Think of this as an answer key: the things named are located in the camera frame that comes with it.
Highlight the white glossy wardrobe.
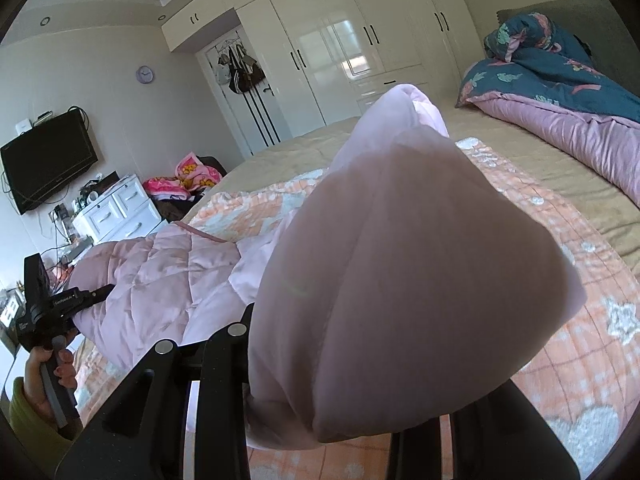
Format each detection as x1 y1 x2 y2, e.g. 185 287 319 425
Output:
161 0 487 157

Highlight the person's left hand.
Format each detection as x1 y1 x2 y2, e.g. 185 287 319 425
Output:
24 329 80 428

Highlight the white drawer cabinet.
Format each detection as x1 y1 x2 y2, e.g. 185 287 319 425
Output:
71 173 164 249

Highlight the pink and yellow cloth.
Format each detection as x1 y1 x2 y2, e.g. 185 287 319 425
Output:
142 151 224 202

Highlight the orange checked blanket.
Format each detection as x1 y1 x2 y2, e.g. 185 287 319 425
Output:
75 137 640 480

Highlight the bed with beige sheet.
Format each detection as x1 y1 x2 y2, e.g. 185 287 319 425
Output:
181 104 640 281

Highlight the person's left forearm green sleeve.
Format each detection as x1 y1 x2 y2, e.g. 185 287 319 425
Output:
7 377 76 478

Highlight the dark hanging bag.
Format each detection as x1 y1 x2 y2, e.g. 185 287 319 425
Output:
228 44 267 95

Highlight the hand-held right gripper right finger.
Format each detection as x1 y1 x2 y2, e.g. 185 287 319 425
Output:
389 379 582 480

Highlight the pink quilted jacket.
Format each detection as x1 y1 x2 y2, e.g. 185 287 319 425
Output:
70 84 589 452

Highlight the blue and pink duvet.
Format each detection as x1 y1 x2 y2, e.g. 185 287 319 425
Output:
454 12 640 202

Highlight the grey headboard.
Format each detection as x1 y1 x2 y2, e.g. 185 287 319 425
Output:
494 0 640 107

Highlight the black wall television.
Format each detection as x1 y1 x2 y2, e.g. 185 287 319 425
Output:
0 110 100 216

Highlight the white door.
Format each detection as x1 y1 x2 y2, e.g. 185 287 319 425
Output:
195 35 282 159

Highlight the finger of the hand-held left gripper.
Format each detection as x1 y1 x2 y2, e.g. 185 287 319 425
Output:
70 284 116 319

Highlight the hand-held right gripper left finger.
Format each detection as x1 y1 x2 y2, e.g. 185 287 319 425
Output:
54 304 257 480

